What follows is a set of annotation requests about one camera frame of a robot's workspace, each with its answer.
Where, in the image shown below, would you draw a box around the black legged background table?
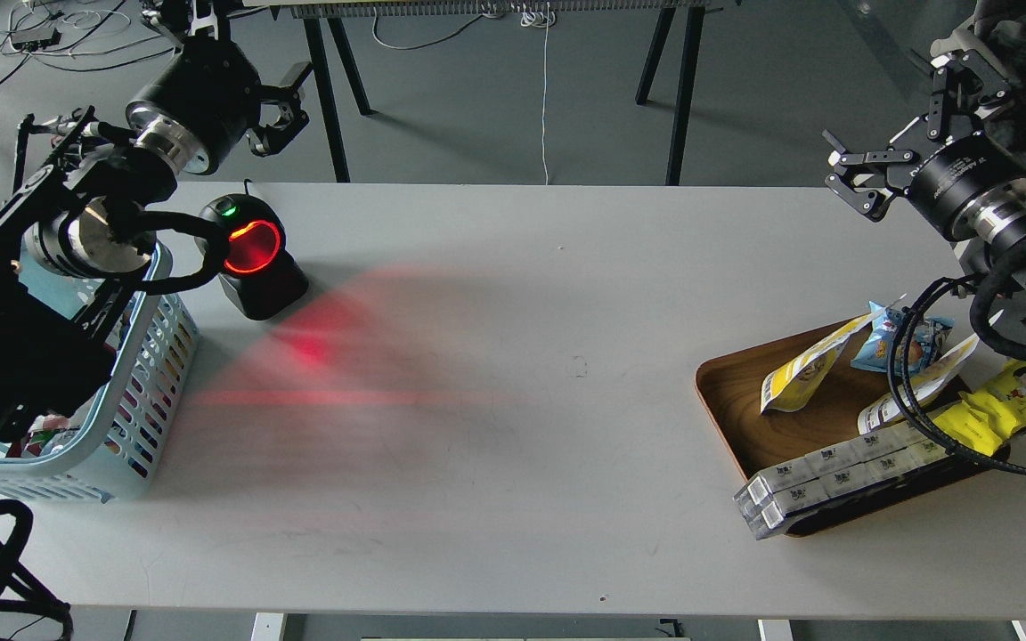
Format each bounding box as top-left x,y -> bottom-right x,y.
241,1 -> 718,186

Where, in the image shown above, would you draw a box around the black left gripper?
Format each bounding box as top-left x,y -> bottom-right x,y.
126,1 -> 314,175

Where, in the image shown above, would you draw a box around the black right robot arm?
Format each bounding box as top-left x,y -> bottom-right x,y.
823,47 -> 1026,365

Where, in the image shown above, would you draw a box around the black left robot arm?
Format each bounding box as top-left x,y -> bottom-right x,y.
0,1 -> 314,640

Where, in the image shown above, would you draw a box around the snack packets in basket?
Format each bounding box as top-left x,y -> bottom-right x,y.
5,414 -> 80,458

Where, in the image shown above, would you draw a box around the brown wooden tray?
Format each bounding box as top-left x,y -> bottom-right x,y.
695,326 -> 981,540

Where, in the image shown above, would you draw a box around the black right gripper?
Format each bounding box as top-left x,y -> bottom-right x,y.
823,50 -> 1026,243

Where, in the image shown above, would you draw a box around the light blue plastic basket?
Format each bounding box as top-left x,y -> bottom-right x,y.
0,292 -> 200,503

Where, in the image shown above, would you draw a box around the long white snack box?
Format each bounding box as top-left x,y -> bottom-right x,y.
733,422 -> 974,540

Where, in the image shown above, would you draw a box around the yellow cartoon snack bag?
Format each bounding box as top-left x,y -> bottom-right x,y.
932,361 -> 1026,456

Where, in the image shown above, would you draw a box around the black power adapter on floor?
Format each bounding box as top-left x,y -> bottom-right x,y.
8,23 -> 61,53

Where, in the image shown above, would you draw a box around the white hanging cable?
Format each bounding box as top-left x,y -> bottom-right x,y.
520,0 -> 558,186

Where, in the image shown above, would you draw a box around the black barcode scanner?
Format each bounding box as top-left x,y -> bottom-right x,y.
199,191 -> 309,321

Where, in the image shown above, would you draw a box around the blue snack bag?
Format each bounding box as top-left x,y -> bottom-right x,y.
851,301 -> 956,375

